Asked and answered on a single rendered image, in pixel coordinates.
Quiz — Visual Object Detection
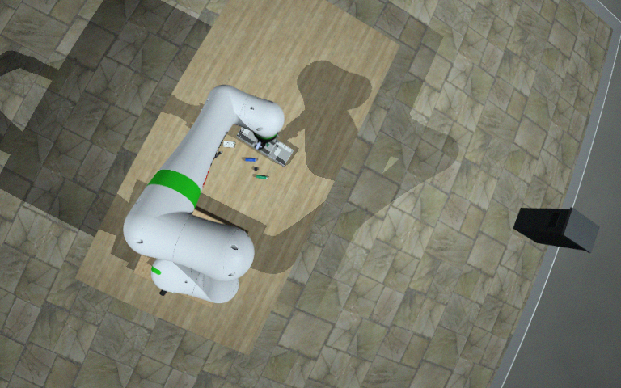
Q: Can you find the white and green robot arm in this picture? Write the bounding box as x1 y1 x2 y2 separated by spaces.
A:
124 85 285 303

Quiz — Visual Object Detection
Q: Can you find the white three-compartment bin rack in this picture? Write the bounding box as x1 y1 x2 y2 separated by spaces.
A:
237 127 294 166

